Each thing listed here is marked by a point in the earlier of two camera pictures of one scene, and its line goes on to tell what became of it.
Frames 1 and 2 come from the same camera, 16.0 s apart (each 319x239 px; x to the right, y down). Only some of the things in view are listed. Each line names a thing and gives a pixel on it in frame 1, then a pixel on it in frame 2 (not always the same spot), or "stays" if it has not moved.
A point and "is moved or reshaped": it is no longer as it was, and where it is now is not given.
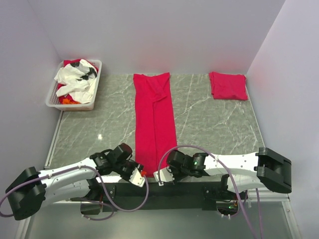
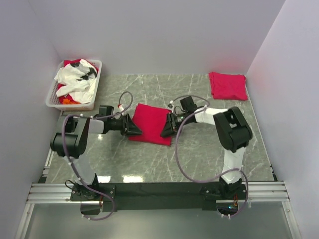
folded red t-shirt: x=228 y=86 stays
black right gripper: x=177 y=178 -> x=170 y=127
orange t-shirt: x=67 y=101 stays
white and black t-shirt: x=79 y=78 stays
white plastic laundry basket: x=53 y=99 stays
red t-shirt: x=155 y=130 is moved or reshaped
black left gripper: x=134 y=165 -> x=129 y=127
